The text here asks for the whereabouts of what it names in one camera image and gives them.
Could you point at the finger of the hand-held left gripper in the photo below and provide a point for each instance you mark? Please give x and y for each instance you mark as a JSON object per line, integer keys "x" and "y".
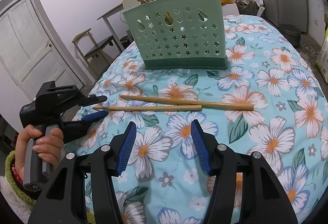
{"x": 96, "y": 115}
{"x": 94, "y": 99}

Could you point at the black rice cooker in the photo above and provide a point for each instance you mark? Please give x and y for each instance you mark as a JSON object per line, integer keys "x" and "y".
{"x": 289, "y": 33}

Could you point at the floral light blue blanket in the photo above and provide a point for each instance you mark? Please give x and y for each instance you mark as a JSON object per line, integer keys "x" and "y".
{"x": 256, "y": 136}

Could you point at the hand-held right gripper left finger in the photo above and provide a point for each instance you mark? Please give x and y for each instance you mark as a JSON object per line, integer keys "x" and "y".
{"x": 126, "y": 147}

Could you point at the person's left hand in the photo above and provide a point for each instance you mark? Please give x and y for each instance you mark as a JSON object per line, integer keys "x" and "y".
{"x": 51, "y": 145}

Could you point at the dark stool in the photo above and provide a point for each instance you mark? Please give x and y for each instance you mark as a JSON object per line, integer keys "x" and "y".
{"x": 126, "y": 40}

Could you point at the wooden chair with dark seat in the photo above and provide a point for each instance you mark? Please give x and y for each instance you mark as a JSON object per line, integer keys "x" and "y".
{"x": 100, "y": 47}

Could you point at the white plastic ladle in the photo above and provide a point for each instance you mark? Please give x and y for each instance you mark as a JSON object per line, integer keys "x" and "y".
{"x": 128, "y": 2}

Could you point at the green plastic utensil holder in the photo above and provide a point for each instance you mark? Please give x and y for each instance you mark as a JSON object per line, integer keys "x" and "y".
{"x": 179, "y": 63}

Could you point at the white and green rice bag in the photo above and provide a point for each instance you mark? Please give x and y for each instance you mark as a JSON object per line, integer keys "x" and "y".
{"x": 323, "y": 54}

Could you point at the grey wooden table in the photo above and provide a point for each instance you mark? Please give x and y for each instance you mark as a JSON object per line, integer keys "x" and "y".
{"x": 112, "y": 11}

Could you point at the white panel door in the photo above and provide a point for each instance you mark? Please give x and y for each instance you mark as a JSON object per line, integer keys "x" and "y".
{"x": 30, "y": 47}

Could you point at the dark green bag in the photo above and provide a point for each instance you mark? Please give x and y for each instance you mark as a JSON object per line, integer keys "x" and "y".
{"x": 247, "y": 8}

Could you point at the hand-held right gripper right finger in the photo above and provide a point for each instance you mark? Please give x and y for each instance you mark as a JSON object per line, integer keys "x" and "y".
{"x": 201, "y": 147}

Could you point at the green shaggy rug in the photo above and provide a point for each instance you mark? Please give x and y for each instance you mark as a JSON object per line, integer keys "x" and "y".
{"x": 18, "y": 192}

